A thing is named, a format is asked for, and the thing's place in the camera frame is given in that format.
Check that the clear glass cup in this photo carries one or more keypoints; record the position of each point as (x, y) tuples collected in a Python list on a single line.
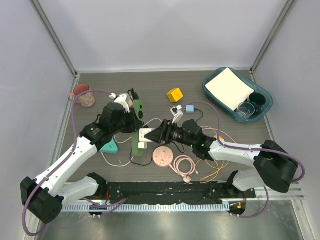
[(245, 110)]

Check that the white paper pad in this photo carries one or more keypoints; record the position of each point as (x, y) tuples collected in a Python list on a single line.
[(229, 89)]

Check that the white cable duct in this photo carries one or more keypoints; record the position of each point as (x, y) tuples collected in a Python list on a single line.
[(145, 208)]

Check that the teal plastic tray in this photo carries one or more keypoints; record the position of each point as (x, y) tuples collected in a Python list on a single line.
[(256, 116)]

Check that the dark green cup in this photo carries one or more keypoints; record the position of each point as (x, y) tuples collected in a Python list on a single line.
[(257, 100)]

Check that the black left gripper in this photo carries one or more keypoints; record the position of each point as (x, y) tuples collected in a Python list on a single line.
[(133, 123)]

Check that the light blue charger plug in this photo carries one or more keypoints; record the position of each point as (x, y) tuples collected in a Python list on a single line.
[(189, 109)]

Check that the pink floral mug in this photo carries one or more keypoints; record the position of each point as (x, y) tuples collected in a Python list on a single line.
[(86, 100)]

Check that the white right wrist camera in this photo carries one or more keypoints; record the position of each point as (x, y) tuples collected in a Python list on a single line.
[(177, 112)]

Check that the small white charger plug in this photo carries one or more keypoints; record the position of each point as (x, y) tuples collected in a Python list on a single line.
[(142, 145)]

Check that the white cube adapter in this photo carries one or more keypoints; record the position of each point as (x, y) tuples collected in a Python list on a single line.
[(142, 135)]

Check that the yellow cube socket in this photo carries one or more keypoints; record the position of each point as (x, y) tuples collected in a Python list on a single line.
[(175, 95)]

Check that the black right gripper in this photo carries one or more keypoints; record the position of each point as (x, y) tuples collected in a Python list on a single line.
[(163, 132)]

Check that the pink round socket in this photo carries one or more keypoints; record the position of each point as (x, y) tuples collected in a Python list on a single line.
[(162, 156)]

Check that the green power strip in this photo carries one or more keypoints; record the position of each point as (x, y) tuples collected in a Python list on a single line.
[(138, 107)]

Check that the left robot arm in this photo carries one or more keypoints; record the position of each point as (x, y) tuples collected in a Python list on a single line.
[(42, 199)]

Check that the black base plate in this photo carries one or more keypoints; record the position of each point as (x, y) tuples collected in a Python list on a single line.
[(169, 193)]

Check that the yellow charger plug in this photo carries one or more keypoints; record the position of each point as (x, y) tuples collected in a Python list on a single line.
[(221, 138)]

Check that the teal triangular socket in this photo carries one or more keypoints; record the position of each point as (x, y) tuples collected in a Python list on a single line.
[(110, 148)]

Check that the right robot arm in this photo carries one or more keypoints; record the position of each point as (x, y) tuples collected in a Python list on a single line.
[(270, 166)]

